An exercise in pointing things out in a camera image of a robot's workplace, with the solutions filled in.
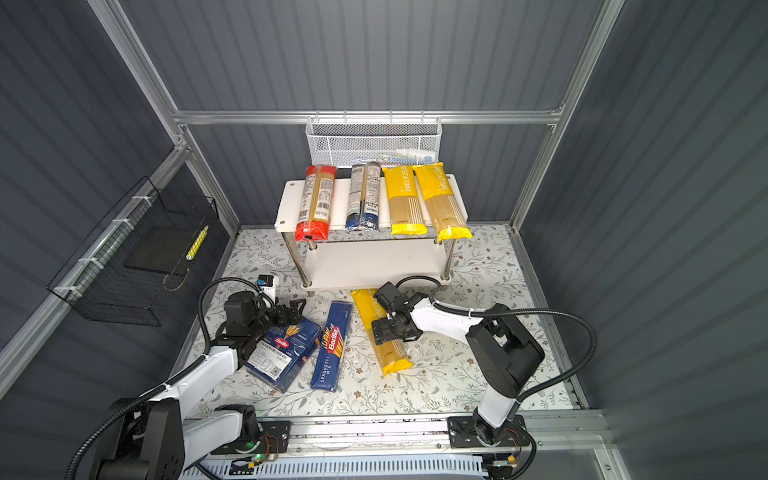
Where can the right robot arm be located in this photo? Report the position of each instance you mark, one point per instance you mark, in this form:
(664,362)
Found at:
(503,348)

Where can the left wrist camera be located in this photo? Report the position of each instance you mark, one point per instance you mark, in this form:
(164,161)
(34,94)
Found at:
(268,284)

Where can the pens in white basket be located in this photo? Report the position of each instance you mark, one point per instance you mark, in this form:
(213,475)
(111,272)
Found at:
(407,156)

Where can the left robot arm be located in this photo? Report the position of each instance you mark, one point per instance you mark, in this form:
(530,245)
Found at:
(154,437)

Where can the red spaghetti bag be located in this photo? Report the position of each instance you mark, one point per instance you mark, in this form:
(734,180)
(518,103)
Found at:
(315,205)

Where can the white wire mesh basket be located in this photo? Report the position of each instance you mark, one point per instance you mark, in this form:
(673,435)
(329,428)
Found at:
(345,144)

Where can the dark blue spaghetti bag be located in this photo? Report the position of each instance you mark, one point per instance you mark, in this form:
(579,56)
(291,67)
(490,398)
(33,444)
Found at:
(364,197)

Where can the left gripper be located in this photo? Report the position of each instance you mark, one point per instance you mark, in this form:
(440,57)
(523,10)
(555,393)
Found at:
(293,314)

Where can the black wire basket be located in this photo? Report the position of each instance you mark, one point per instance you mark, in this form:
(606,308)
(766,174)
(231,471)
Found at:
(136,273)

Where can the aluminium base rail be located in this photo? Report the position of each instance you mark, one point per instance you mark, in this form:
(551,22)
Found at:
(430,433)

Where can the yellow Pastatime spaghetti bag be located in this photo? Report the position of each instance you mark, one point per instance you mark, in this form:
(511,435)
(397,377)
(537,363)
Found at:
(443,208)
(406,215)
(391,355)

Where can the blue Barilla spaghetti box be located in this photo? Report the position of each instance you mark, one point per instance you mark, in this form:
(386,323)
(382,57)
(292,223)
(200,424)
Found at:
(332,347)

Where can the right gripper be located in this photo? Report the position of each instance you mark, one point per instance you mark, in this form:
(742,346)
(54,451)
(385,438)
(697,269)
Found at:
(385,333)

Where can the white two-tier shelf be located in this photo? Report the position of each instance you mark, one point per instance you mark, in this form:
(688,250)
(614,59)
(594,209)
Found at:
(350,260)

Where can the yellow marker pen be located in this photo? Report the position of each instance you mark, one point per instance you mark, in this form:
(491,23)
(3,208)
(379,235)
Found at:
(196,244)

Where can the blue Barilla pasta box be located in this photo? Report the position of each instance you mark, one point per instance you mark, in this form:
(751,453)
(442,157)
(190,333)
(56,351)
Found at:
(282,352)

